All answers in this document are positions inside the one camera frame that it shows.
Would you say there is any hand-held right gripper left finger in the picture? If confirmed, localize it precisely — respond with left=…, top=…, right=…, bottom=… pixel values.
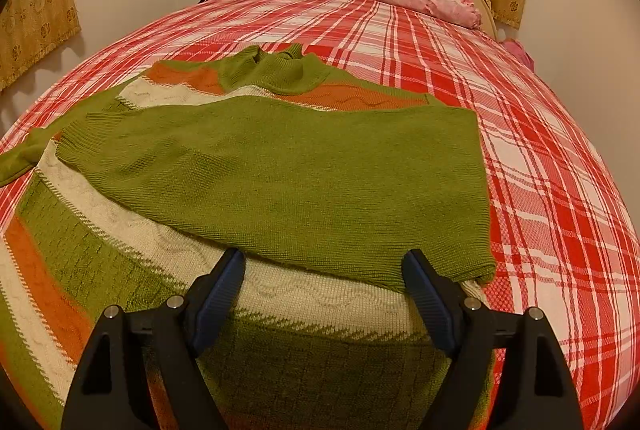
left=61, top=248, right=246, bottom=430

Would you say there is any red plaid bed sheet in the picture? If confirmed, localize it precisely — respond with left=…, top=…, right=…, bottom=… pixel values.
left=0, top=0, right=640, bottom=430

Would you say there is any pink cloth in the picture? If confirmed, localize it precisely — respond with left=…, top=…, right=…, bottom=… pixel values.
left=501, top=37, right=537, bottom=72

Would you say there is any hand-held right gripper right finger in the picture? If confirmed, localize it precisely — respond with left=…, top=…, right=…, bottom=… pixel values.
left=401, top=248, right=585, bottom=430

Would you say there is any green striped knit sweater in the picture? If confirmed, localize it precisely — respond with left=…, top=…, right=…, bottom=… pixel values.
left=0, top=43, right=498, bottom=430

